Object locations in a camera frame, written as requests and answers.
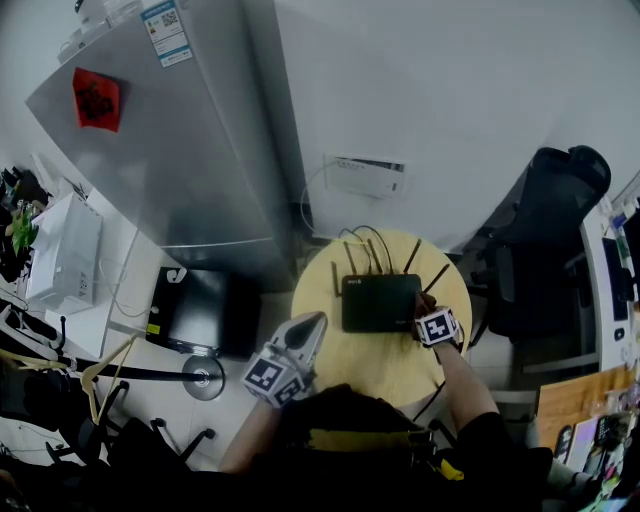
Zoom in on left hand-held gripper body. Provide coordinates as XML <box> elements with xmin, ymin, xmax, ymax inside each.
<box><xmin>241</xmin><ymin>343</ymin><xmax>317</xmax><ymax>410</ymax></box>

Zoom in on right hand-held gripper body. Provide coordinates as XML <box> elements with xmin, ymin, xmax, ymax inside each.
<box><xmin>413</xmin><ymin>307</ymin><xmax>461</xmax><ymax>349</ymax></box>

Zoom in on brown knitted cloth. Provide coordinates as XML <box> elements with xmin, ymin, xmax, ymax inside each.
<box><xmin>414</xmin><ymin>291</ymin><xmax>437</xmax><ymax>321</ymax></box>

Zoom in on black router with antennas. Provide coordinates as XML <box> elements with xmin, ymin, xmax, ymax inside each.
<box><xmin>330</xmin><ymin>238</ymin><xmax>451</xmax><ymax>334</ymax></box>

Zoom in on person's right forearm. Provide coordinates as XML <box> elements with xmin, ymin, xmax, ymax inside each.
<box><xmin>433</xmin><ymin>342</ymin><xmax>501</xmax><ymax>431</ymax></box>

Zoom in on person's left forearm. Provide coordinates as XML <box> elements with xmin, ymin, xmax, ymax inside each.
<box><xmin>219</xmin><ymin>399</ymin><xmax>281</xmax><ymax>474</ymax></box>

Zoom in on round wooden side table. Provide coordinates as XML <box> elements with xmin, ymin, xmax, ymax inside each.
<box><xmin>290</xmin><ymin>228</ymin><xmax>474</xmax><ymax>409</ymax></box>

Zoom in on black box with white logo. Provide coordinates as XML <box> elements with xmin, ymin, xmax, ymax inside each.
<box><xmin>145</xmin><ymin>266</ymin><xmax>262</xmax><ymax>359</ymax></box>

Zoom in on black coat rack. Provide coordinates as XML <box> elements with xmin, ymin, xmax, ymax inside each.
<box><xmin>0</xmin><ymin>327</ymin><xmax>226</xmax><ymax>402</ymax></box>

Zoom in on person's black clothing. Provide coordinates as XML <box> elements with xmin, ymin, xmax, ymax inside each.
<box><xmin>189</xmin><ymin>383</ymin><xmax>556</xmax><ymax>512</ymax></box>

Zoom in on black mesh office chair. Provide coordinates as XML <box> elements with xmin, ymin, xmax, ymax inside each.
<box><xmin>469</xmin><ymin>144</ymin><xmax>612</xmax><ymax>346</ymax></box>

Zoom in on black swivel chair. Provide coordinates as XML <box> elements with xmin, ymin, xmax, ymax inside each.
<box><xmin>47</xmin><ymin>379</ymin><xmax>216</xmax><ymax>471</ymax></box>

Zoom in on orange wooden desk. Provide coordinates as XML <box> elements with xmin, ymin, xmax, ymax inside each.
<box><xmin>537</xmin><ymin>364</ymin><xmax>640</xmax><ymax>451</ymax></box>

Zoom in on white computer desk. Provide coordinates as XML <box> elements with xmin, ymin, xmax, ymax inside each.
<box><xmin>579</xmin><ymin>169</ymin><xmax>640</xmax><ymax>374</ymax></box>

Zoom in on black white printed case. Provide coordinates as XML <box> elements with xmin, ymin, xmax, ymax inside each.
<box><xmin>554</xmin><ymin>424</ymin><xmax>574</xmax><ymax>464</ymax></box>

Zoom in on wooden clothes hanger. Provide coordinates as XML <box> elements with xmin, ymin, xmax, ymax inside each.
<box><xmin>79</xmin><ymin>333</ymin><xmax>139</xmax><ymax>426</ymax></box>
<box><xmin>0</xmin><ymin>347</ymin><xmax>69</xmax><ymax>372</ymax></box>

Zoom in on black keyboard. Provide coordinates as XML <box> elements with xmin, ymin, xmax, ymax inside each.
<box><xmin>602</xmin><ymin>237</ymin><xmax>630</xmax><ymax>322</ymax></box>

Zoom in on silver refrigerator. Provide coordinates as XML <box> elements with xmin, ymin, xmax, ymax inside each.
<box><xmin>24</xmin><ymin>0</ymin><xmax>304</xmax><ymax>294</ymax></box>

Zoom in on black computer monitor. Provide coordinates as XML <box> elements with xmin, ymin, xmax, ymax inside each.
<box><xmin>622</xmin><ymin>209</ymin><xmax>640</xmax><ymax>301</ymax></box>

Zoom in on white carton box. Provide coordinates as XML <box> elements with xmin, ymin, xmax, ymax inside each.
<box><xmin>25</xmin><ymin>192</ymin><xmax>104</xmax><ymax>316</ymax></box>

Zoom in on green potted plant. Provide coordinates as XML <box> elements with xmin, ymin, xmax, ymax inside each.
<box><xmin>10</xmin><ymin>212</ymin><xmax>40</xmax><ymax>256</ymax></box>

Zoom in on red paper decoration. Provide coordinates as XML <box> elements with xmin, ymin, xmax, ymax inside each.
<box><xmin>72</xmin><ymin>67</ymin><xmax>123</xmax><ymax>134</ymax></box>

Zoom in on blue white label sticker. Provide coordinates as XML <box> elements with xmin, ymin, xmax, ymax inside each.
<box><xmin>139</xmin><ymin>0</ymin><xmax>194</xmax><ymax>69</ymax></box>

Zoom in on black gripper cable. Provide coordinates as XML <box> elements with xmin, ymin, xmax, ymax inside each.
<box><xmin>412</xmin><ymin>379</ymin><xmax>447</xmax><ymax>424</ymax></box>

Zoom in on black curved cable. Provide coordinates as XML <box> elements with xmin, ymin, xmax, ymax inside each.
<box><xmin>338</xmin><ymin>224</ymin><xmax>396</xmax><ymax>275</ymax></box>

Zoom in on white wall cable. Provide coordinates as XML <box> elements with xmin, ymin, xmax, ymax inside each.
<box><xmin>299</xmin><ymin>159</ymin><xmax>336</xmax><ymax>236</ymax></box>

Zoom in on white wall cable box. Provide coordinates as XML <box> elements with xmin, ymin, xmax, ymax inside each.
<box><xmin>323</xmin><ymin>153</ymin><xmax>409</xmax><ymax>200</ymax></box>

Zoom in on white security camera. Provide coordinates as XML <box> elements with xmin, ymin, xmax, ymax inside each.
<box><xmin>73</xmin><ymin>0</ymin><xmax>106</xmax><ymax>24</ymax></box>

